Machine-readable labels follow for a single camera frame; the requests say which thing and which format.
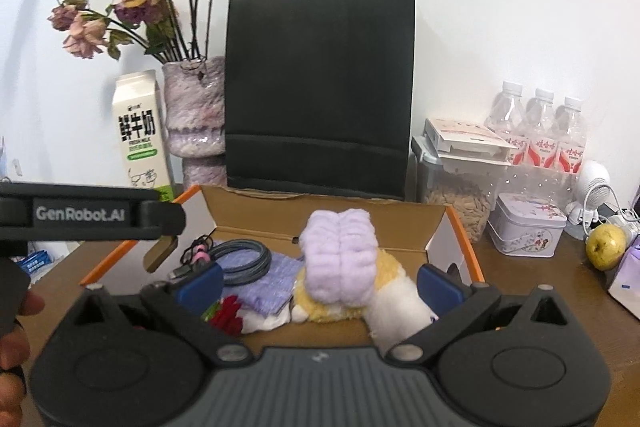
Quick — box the clear plastic food container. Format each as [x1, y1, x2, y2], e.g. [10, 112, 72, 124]
[411, 136, 506, 244]

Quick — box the person's left hand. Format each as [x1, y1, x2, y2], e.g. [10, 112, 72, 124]
[0, 322, 30, 426]

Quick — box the lilac fluffy towel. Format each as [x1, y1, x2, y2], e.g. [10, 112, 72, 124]
[299, 208, 378, 308]

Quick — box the yellow green apple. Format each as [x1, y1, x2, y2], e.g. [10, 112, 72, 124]
[586, 223, 627, 272]

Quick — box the red white fabric item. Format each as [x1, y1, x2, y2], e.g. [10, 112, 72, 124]
[202, 295, 291, 337]

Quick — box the grey braided cable coil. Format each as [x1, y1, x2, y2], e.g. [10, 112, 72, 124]
[168, 235, 274, 287]

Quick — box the black paper bag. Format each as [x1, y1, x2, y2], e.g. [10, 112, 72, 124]
[224, 0, 416, 199]

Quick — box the white cable bundle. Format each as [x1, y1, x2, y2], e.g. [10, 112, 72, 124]
[564, 183, 640, 233]

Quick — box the yellow white plush toy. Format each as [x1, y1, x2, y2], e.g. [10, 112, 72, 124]
[291, 248, 438, 355]

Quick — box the blue white package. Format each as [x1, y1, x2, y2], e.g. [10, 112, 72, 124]
[13, 249, 64, 284]

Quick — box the water bottle right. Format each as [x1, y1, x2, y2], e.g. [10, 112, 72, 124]
[552, 98, 587, 174]

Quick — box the orange cardboard box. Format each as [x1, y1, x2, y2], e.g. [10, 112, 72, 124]
[79, 184, 486, 348]

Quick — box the purple tissue pack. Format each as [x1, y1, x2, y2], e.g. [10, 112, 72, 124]
[608, 236, 640, 319]

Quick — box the white round device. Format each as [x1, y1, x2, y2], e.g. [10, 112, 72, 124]
[565, 160, 611, 241]

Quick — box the purple knitted cloth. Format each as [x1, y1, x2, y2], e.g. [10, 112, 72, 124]
[221, 253, 303, 317]

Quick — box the white decorated tin box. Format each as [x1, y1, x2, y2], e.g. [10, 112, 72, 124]
[487, 193, 567, 259]

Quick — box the white red flat box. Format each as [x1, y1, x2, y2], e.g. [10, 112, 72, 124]
[424, 118, 515, 156]

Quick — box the purple ceramic vase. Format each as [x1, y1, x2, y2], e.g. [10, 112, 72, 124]
[162, 56, 228, 187]

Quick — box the white green milk carton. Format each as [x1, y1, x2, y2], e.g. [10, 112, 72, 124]
[112, 70, 175, 202]

